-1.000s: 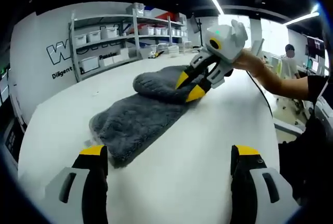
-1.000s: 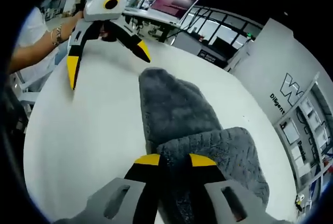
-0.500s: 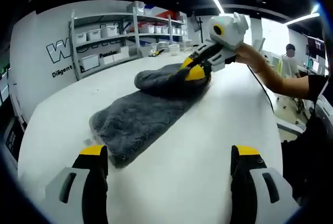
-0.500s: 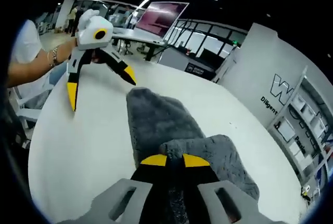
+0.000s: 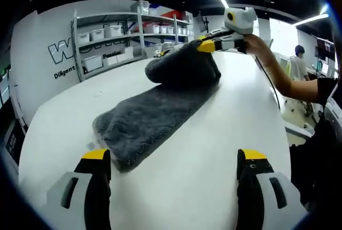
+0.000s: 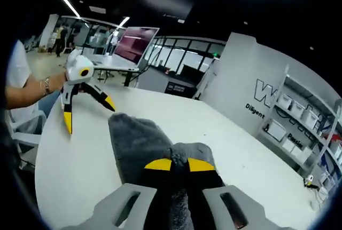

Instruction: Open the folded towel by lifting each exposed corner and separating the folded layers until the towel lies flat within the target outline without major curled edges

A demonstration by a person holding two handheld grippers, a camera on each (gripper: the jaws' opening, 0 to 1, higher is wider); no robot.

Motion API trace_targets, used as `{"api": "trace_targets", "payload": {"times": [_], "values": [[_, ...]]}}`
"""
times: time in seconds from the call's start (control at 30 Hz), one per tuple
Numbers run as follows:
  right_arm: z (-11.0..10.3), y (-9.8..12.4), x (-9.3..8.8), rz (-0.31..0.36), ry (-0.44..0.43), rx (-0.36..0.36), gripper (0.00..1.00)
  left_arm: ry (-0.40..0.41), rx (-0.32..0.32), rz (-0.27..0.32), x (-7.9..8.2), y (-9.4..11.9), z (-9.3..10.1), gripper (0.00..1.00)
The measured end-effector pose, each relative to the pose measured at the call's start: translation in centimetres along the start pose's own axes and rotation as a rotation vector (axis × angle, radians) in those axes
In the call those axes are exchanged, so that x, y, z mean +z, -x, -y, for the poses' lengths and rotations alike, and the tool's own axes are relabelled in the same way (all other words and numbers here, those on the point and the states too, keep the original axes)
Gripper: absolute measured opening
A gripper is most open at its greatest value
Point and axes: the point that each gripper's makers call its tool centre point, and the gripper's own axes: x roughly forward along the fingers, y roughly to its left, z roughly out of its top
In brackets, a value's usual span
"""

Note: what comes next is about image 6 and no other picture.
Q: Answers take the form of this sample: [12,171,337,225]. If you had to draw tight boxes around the grey fluffy towel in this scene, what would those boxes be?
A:
[108,112,225,230]

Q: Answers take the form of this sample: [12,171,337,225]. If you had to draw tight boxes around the open silver laptop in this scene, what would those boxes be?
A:
[92,26,160,72]

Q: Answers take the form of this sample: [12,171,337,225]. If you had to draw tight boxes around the person's left hand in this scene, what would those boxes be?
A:
[49,71,68,92]

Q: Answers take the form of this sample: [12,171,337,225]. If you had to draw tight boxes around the white desk with black legs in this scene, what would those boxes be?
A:
[92,63,141,87]

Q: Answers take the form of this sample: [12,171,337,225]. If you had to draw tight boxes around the person's white shirt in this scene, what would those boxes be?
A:
[5,39,34,88]

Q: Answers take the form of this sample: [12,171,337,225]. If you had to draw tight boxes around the black low cabinet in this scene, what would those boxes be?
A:
[164,79,198,99]

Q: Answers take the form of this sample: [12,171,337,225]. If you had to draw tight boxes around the white door panel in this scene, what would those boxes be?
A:
[194,58,223,100]

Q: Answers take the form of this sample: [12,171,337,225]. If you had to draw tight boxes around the spare white yellow gripper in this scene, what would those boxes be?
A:
[304,175,320,189]

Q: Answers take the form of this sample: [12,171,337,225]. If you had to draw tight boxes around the row of white storage bins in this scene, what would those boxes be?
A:
[267,92,342,166]

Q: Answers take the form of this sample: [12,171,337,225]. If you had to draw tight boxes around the grey metal shelving rack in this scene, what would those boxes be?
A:
[256,64,342,180]

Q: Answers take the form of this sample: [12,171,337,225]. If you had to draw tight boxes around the silver wrist bracelet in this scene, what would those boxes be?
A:
[40,77,51,96]

